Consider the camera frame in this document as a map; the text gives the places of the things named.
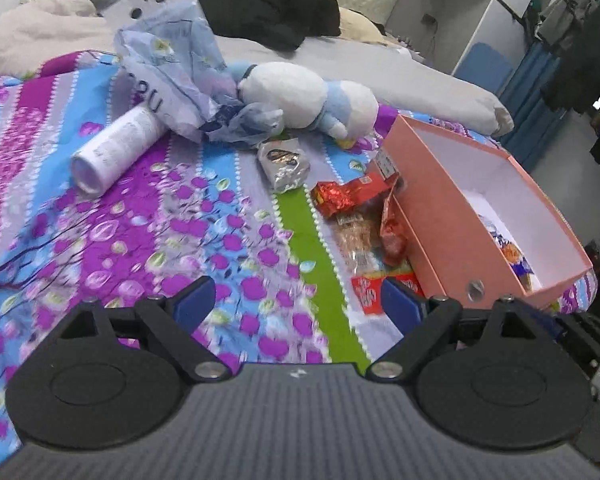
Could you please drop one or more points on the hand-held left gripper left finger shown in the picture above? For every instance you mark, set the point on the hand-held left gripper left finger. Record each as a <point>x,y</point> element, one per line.
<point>195,302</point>

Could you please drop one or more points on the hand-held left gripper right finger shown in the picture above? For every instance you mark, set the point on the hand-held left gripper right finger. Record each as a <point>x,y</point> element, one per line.
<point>400,305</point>

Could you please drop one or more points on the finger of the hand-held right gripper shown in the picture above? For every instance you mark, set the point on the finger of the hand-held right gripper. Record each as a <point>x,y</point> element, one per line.
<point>557,322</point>

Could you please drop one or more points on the red white snack packet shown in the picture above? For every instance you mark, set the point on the red white snack packet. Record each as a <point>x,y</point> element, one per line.
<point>370,292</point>

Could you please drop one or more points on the blue shrimp print snack packet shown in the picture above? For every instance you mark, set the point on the blue shrimp print snack packet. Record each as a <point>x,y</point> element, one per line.
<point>512,255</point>

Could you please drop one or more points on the pink cardboard box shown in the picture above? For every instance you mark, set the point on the pink cardboard box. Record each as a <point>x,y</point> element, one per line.
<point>430,200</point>

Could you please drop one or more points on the long red snack packet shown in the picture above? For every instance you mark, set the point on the long red snack packet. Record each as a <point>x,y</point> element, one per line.
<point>392,240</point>

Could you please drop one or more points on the purple floral bed sheet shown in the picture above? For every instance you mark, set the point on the purple floral bed sheet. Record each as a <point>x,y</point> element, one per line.
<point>130,220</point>

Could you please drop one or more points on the red foil snack packet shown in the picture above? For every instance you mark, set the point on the red foil snack packet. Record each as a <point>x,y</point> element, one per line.
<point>350,194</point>

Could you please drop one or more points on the silver snack packet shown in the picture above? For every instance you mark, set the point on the silver snack packet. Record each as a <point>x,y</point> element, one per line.
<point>282,165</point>

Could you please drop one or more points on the white cylinder can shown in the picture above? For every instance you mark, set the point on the white cylinder can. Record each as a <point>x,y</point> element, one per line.
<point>115,150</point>

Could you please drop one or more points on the blue curtain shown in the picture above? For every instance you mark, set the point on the blue curtain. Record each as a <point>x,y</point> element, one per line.
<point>530,105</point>

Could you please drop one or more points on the grey blanket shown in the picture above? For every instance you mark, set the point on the grey blanket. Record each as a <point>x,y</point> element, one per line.
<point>420,85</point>

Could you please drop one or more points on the white blue plush toy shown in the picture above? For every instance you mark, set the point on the white blue plush toy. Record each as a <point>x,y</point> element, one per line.
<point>290,95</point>

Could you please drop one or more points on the blue plastic bag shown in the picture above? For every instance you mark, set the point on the blue plastic bag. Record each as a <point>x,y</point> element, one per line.
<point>180,60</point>

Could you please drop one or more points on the blue board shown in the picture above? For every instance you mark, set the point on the blue board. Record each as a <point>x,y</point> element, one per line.
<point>482,67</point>

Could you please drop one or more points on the dark hanging clothes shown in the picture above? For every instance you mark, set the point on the dark hanging clothes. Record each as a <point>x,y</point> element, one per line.
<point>580,60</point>

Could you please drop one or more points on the beige pillow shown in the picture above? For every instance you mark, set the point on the beige pillow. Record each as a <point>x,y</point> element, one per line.
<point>365,25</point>

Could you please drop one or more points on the black clothing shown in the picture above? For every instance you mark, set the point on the black clothing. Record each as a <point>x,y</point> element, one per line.
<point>280,10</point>

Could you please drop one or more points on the cream blanket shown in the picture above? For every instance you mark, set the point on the cream blanket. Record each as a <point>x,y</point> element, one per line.
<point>30,35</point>

